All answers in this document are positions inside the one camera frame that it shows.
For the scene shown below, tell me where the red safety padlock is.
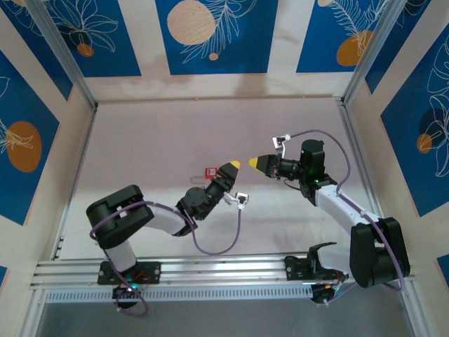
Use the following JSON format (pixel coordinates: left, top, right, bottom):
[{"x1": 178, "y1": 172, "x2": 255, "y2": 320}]
[{"x1": 189, "y1": 167, "x2": 220, "y2": 185}]

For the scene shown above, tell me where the black base electronics box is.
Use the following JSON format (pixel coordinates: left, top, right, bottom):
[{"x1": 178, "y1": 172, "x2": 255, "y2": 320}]
[
  {"x1": 112, "y1": 283, "x2": 141, "y2": 310},
  {"x1": 310, "y1": 282, "x2": 347, "y2": 307}
]

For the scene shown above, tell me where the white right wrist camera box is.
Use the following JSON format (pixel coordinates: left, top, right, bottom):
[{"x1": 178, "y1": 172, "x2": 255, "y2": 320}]
[{"x1": 271, "y1": 134, "x2": 292, "y2": 150}]

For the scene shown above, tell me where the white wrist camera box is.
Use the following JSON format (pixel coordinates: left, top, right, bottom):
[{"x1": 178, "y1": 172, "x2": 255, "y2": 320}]
[
  {"x1": 271, "y1": 134, "x2": 292, "y2": 150},
  {"x1": 224, "y1": 191, "x2": 250, "y2": 211}
]

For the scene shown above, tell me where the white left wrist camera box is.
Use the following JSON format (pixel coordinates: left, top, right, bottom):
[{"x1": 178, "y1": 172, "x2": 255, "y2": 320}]
[{"x1": 224, "y1": 191, "x2": 250, "y2": 211}]

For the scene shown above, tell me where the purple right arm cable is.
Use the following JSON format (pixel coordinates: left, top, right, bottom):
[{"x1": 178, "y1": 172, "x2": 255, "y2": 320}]
[{"x1": 289, "y1": 129, "x2": 407, "y2": 293}]

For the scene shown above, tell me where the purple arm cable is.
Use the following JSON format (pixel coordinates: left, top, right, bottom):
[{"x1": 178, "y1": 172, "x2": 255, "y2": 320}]
[
  {"x1": 289, "y1": 129, "x2": 407, "y2": 293},
  {"x1": 89, "y1": 200, "x2": 243, "y2": 318}
]

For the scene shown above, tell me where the aluminium table side rail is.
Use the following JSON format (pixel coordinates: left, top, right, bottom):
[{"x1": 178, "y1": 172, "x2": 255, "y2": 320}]
[
  {"x1": 337, "y1": 100, "x2": 394, "y2": 251},
  {"x1": 51, "y1": 105, "x2": 99, "y2": 263}
]

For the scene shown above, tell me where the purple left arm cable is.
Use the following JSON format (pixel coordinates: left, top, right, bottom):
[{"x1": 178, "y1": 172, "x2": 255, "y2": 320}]
[{"x1": 89, "y1": 200, "x2": 243, "y2": 318}]

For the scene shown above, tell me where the aluminium mounting rail beam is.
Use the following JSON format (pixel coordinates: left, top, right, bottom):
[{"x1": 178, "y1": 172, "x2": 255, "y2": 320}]
[{"x1": 29, "y1": 251, "x2": 417, "y2": 291}]

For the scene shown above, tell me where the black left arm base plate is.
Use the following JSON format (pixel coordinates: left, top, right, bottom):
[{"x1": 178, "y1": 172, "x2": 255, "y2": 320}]
[{"x1": 97, "y1": 261, "x2": 162, "y2": 286}]

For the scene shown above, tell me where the white slotted cable duct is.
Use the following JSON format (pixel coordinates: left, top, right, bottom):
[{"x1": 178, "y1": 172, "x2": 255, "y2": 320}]
[{"x1": 43, "y1": 284, "x2": 313, "y2": 303}]

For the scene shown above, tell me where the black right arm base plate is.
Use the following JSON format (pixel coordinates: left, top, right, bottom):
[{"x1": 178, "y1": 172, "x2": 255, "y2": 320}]
[{"x1": 284, "y1": 255, "x2": 337, "y2": 282}]

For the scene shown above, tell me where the aluminium frame post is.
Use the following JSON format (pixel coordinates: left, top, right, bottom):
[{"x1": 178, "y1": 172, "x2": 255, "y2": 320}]
[
  {"x1": 340, "y1": 0, "x2": 411, "y2": 106},
  {"x1": 24, "y1": 0, "x2": 99, "y2": 110}
]

